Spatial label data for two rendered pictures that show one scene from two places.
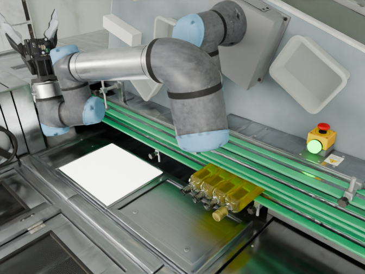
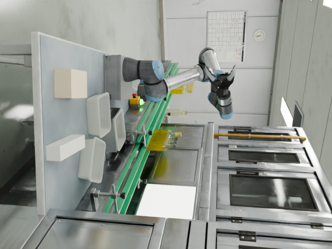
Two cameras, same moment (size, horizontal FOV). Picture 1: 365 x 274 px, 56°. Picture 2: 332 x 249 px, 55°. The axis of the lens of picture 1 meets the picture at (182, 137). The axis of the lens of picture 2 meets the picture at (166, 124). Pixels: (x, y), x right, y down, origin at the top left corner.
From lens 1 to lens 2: 2.65 m
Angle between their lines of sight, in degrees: 103
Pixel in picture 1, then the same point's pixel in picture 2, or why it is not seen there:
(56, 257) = (237, 191)
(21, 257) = (253, 202)
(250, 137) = (138, 118)
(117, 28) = (73, 144)
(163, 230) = (189, 163)
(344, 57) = not seen: hidden behind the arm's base
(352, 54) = not seen: hidden behind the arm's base
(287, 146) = (139, 110)
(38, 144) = not seen: outside the picture
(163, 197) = (168, 174)
